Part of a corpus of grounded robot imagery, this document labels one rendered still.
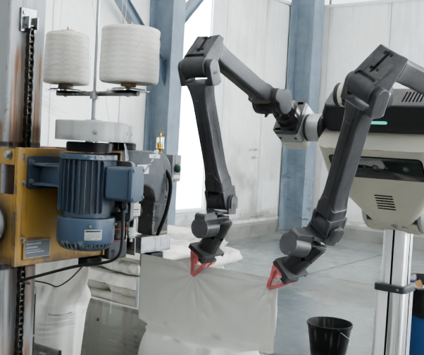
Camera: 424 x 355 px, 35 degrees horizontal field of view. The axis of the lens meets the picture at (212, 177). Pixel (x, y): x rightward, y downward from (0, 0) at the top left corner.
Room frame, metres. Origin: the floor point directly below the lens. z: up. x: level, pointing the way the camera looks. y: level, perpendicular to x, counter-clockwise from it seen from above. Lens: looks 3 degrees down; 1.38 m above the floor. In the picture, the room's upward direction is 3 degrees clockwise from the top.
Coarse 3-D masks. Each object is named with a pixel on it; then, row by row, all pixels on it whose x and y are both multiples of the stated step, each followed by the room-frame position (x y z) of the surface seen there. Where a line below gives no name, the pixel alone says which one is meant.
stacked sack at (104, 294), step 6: (90, 288) 5.08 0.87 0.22; (96, 288) 5.05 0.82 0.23; (108, 288) 5.00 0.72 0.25; (96, 294) 5.03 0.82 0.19; (102, 294) 5.00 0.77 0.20; (108, 294) 4.96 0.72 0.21; (114, 294) 4.93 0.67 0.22; (120, 294) 4.90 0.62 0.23; (108, 300) 4.99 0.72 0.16; (114, 300) 4.94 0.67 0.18; (120, 300) 4.89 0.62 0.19; (126, 300) 4.86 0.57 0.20; (132, 300) 4.83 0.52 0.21; (132, 306) 4.84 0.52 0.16
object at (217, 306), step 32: (160, 288) 2.05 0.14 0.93; (192, 288) 1.97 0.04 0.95; (224, 288) 1.90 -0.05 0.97; (256, 288) 1.84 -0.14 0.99; (160, 320) 2.04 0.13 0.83; (192, 320) 1.96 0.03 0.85; (224, 320) 1.90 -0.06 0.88; (256, 320) 1.84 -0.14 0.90; (160, 352) 1.93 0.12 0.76; (192, 352) 1.87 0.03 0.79; (224, 352) 1.83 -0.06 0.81; (256, 352) 1.87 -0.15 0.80
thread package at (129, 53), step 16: (112, 32) 1.84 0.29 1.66; (128, 32) 1.82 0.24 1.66; (144, 32) 1.84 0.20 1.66; (160, 32) 1.90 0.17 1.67; (112, 48) 1.83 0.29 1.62; (128, 48) 1.82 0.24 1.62; (144, 48) 1.84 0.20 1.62; (112, 64) 1.83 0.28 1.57; (128, 64) 1.82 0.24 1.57; (144, 64) 1.84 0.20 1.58; (112, 80) 1.84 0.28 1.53; (128, 80) 1.83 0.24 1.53; (144, 80) 1.84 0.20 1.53
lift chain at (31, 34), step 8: (32, 32) 1.83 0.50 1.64; (32, 40) 1.83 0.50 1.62; (32, 48) 1.82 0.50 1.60; (32, 56) 1.82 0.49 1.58; (32, 64) 1.82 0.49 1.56; (32, 72) 1.82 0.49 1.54; (24, 88) 1.82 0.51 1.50; (32, 88) 1.83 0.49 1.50; (24, 96) 1.82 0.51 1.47; (24, 104) 1.82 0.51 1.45; (24, 112) 1.82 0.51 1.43; (24, 120) 1.82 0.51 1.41; (24, 128) 1.82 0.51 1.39; (24, 136) 1.82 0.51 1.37; (24, 144) 1.82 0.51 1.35; (24, 272) 1.82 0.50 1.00; (24, 288) 1.82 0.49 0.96; (16, 296) 1.82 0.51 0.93; (24, 296) 1.83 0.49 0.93; (16, 304) 1.82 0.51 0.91; (16, 312) 1.82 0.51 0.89; (16, 320) 1.82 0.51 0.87; (16, 328) 1.82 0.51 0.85; (16, 336) 1.82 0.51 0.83; (16, 344) 1.82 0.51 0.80; (16, 352) 1.81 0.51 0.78
